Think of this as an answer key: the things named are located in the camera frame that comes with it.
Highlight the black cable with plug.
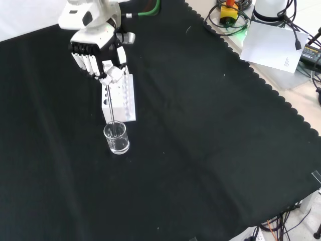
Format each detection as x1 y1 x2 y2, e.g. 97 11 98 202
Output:
280 10 304 51

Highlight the clear glass rod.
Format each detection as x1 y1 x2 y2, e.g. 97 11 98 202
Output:
106 84 118 141

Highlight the small clear glass beaker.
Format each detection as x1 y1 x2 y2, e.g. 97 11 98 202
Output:
103 120 130 155

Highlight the grey metal plate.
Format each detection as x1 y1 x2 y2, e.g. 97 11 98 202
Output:
269 66 313 91

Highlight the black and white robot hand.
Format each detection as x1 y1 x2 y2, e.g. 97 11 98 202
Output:
69 24 129 86

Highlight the white test tube rack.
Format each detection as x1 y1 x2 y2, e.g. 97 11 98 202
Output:
101 60 137 123

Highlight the black bench cloth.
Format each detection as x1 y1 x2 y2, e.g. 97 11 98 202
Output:
0 0 321 241

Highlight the black floor cable bundle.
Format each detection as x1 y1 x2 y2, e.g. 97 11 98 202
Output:
258 203 321 241

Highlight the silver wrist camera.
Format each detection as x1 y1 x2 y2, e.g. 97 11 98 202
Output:
120 32 136 45

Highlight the black tripod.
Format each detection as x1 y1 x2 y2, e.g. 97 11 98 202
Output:
307 26 321 106

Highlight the black power adapter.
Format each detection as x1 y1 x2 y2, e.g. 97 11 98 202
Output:
299 42 321 71

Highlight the green cable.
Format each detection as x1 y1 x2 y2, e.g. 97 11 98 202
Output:
121 0 161 19

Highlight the white power strip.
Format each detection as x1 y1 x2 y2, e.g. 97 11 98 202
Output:
247 225 265 241

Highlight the white paper sheet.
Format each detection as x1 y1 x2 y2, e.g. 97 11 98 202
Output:
240 21 309 74

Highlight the yellow stop button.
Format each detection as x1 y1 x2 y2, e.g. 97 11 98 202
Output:
219 0 239 26

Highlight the orange cable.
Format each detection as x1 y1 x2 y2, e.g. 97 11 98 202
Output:
266 219 279 241

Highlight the black looped cable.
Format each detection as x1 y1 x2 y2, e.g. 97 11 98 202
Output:
203 0 251 36

